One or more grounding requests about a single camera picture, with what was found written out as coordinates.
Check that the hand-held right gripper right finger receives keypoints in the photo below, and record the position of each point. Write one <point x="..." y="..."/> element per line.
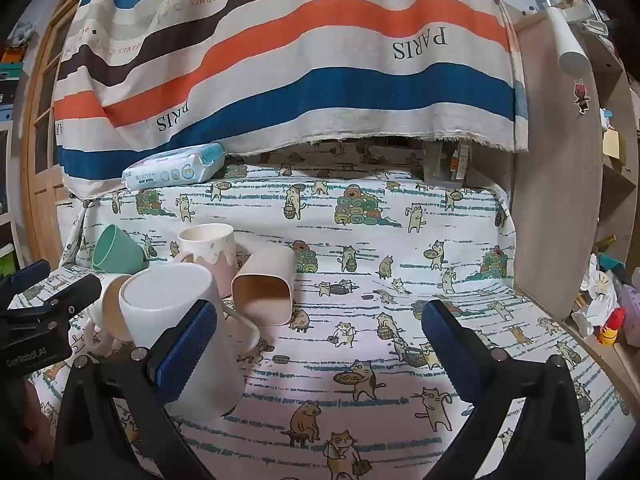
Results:
<point x="450" y="350"/>

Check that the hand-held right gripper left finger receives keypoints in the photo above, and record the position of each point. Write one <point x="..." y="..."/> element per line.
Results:
<point x="184" y="352"/>

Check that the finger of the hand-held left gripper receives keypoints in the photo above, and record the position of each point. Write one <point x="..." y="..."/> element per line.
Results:
<point x="70" y="294"/>
<point x="25" y="274"/>

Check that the small white cup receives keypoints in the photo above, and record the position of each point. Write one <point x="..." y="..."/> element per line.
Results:
<point x="107" y="310"/>

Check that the green cup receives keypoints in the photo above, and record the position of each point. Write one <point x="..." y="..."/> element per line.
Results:
<point x="120" y="252"/>

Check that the beige square cup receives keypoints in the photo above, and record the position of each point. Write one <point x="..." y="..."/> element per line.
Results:
<point x="267" y="272"/>

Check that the pink drip pattern mug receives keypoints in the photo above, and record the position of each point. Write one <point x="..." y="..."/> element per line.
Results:
<point x="212" y="255"/>

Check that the cat print tablecloth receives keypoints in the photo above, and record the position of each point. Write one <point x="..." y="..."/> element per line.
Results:
<point x="360" y="270"/>

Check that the wooden door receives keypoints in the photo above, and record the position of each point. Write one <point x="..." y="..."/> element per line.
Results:
<point x="42" y="135"/>

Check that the crumpled white plastic bag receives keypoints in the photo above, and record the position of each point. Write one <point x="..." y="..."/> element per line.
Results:
<point x="597" y="295"/>

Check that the baby wipes pack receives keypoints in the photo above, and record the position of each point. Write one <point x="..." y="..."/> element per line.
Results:
<point x="172" y="169"/>

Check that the red yellow toy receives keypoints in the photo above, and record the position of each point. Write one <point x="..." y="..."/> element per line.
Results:
<point x="611" y="327"/>

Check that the wooden side panel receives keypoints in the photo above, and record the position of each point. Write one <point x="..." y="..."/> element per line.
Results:
<point x="555" y="200"/>

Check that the purple toy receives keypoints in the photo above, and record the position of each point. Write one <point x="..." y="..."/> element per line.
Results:
<point x="631" y="295"/>

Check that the white orange tube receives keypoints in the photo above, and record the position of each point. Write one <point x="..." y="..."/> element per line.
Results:
<point x="462" y="160"/>

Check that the wooden shelf unit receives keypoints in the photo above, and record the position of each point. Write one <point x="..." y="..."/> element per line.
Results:
<point x="617" y="170"/>

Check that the bear sticker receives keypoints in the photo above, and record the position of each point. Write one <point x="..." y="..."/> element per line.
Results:
<point x="581" y="96"/>

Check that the striped cloth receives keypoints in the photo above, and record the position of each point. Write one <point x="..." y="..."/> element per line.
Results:
<point x="300" y="60"/>

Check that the white handheld vacuum cleaner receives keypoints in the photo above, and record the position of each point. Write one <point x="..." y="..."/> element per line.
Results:
<point x="567" y="40"/>

